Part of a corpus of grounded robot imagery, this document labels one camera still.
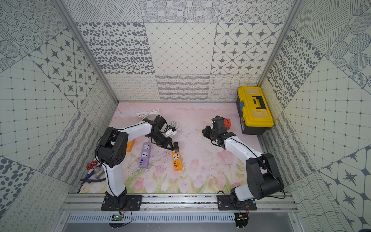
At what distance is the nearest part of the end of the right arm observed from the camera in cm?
66

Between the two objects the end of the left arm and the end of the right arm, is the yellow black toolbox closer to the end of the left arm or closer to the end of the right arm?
the end of the right arm

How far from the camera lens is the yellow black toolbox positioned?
0.92 metres

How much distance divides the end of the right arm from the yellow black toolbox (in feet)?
0.92
